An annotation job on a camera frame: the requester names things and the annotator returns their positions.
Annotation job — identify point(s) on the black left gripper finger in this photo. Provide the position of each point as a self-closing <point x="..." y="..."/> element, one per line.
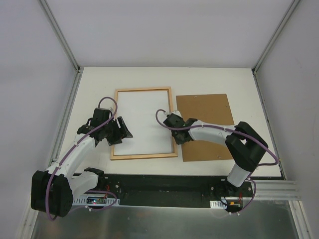
<point x="114" y="142"/>
<point x="125" y="133"/>

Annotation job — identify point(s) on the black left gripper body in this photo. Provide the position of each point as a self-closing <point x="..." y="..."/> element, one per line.
<point x="115" y="132"/>

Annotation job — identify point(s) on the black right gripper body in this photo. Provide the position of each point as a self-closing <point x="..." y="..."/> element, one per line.
<point x="178" y="136"/>

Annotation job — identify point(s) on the wooden picture frame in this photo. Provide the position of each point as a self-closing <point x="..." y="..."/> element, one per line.
<point x="174" y="149"/>

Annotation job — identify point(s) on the white photo paper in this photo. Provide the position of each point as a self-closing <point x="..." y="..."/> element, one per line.
<point x="142" y="119"/>

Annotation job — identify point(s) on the brown backing board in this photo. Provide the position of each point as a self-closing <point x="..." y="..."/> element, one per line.
<point x="213" y="108"/>

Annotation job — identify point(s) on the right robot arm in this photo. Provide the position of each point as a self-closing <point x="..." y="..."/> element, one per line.
<point x="245" y="146"/>

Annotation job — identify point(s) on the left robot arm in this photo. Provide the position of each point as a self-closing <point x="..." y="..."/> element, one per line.
<point x="54" y="189"/>

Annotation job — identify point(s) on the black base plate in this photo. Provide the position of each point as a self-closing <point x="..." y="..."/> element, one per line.
<point x="171" y="191"/>

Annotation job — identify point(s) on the left white cable duct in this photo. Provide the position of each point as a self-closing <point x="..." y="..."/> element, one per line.
<point x="95" y="201"/>

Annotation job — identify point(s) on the white cable duct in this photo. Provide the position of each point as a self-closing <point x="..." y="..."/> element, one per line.
<point x="95" y="201"/>
<point x="218" y="205"/>

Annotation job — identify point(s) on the left aluminium corner post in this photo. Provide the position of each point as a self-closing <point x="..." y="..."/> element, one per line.
<point x="59" y="34"/>

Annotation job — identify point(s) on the aluminium corner post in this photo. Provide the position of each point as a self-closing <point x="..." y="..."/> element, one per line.
<point x="59" y="34"/>
<point x="276" y="34"/>

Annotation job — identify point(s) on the right white cable duct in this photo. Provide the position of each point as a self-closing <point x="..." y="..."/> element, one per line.
<point x="218" y="205"/>

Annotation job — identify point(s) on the aluminium front rail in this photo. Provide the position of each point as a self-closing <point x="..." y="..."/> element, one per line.
<point x="275" y="190"/>

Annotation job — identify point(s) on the right aluminium corner post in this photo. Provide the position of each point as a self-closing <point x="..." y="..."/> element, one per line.
<point x="276" y="34"/>

